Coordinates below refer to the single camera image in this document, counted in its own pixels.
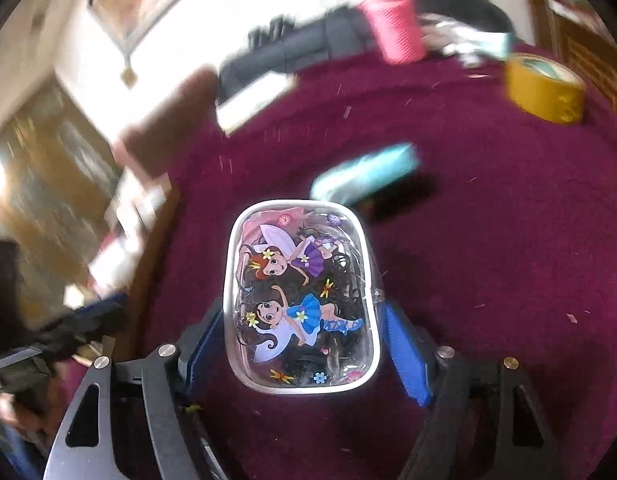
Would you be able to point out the silver and teal packets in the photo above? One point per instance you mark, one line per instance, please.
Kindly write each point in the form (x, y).
(468, 42)

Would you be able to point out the wooden brick pattern cabinet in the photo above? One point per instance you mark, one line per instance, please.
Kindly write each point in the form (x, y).
(583, 25)

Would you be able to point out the maroon tablecloth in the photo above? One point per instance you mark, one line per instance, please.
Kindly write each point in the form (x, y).
(488, 240)

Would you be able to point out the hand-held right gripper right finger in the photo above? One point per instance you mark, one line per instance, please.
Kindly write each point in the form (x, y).
(406, 355)

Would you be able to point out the teal tube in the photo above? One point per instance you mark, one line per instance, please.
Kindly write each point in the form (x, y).
(368, 175)

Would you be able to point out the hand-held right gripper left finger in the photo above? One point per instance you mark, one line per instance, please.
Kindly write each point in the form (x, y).
(203, 355)

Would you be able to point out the yellow tape roll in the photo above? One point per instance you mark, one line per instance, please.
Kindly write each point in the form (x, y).
(543, 90)

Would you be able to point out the white flat box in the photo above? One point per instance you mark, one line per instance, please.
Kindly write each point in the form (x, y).
(253, 97)

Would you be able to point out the pink water bottle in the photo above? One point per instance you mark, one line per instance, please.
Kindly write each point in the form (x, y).
(396, 25)

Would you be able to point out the black plug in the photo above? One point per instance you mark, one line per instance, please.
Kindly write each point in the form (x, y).
(258, 35)
(282, 26)

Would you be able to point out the brown chair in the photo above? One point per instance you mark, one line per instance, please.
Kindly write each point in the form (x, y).
(158, 125)

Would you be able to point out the black sofa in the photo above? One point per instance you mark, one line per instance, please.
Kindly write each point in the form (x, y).
(298, 50)

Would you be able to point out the clear cartoon print pouch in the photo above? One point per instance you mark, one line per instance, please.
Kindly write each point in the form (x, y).
(301, 300)

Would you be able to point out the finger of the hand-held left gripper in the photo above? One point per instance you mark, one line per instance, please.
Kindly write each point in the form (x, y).
(88, 320)

